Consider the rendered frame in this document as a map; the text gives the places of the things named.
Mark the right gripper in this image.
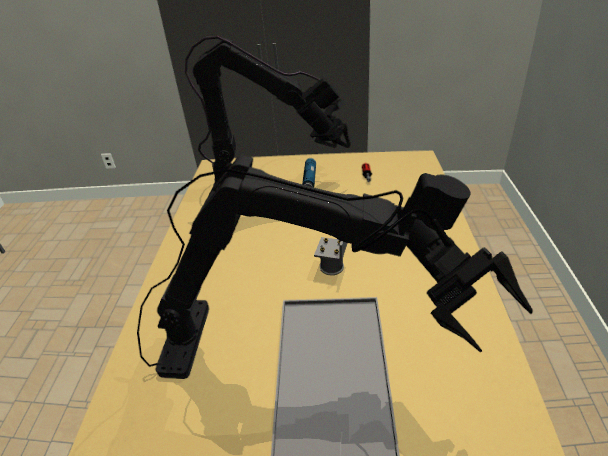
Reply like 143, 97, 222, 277
420, 237, 533, 352

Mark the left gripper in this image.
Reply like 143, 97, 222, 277
308, 99, 351, 148

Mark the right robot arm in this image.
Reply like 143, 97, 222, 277
155, 155, 471, 376

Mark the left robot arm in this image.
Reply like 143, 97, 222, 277
193, 40, 339, 172

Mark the red-handled nut driver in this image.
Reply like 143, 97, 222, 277
362, 163, 372, 182

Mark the black cylinder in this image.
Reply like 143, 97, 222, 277
320, 258, 344, 275

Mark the dark blue electric nut driver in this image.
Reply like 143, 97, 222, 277
302, 158, 316, 187

